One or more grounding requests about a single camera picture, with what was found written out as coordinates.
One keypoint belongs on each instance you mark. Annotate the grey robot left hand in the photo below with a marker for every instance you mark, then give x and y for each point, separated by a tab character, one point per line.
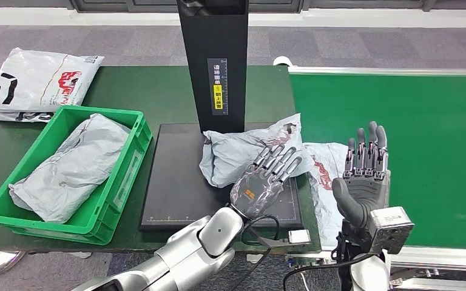
257	192

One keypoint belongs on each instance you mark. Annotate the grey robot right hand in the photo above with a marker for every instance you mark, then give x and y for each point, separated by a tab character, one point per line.
363	188

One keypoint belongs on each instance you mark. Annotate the grey mailer bag red print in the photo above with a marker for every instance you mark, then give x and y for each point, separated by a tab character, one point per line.
323	201
76	168
233	156

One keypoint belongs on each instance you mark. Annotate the green conveyor belt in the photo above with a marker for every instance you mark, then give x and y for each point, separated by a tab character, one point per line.
438	120

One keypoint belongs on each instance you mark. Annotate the white conveyor end roller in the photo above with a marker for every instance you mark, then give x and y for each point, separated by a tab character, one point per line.
283	61

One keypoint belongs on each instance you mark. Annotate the black inbound scanner machine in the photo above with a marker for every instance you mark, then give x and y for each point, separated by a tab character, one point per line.
217	40

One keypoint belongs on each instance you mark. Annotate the white table foot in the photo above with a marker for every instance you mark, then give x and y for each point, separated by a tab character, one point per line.
254	258

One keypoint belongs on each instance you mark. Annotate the small blue circuit board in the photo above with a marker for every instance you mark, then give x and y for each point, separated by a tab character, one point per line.
297	262

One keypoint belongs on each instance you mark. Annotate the black yellow ruler label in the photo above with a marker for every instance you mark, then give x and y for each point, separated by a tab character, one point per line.
217	76

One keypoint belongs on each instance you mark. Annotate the green plastic crate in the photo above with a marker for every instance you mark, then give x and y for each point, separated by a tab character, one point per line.
132	168

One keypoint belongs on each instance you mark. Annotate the white mailer bag black-red print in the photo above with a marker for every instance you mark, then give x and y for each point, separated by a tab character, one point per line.
36	78

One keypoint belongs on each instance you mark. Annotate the white mailer bag black print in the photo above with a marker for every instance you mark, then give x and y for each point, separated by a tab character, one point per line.
20	116

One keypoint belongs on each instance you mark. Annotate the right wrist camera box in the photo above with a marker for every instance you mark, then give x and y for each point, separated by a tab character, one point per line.
391	231

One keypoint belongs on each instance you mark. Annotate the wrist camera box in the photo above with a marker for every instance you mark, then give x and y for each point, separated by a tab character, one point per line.
391	231
297	237

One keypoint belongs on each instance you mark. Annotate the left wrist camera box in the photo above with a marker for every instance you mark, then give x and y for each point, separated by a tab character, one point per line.
297	237

